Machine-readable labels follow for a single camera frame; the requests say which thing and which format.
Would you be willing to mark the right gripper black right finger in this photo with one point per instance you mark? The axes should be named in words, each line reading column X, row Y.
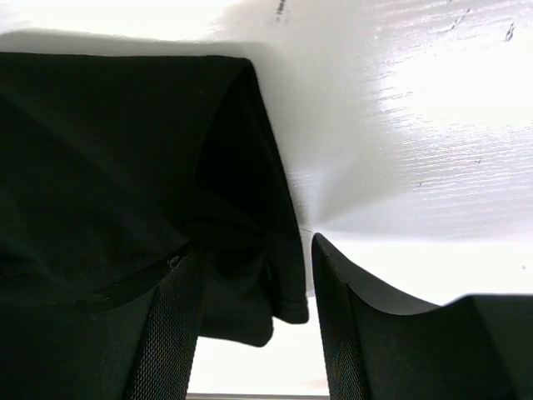
column 382, row 343

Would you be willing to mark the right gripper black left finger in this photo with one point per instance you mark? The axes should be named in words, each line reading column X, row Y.
column 135, row 339

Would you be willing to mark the black skirt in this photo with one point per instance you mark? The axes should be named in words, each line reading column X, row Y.
column 108, row 165

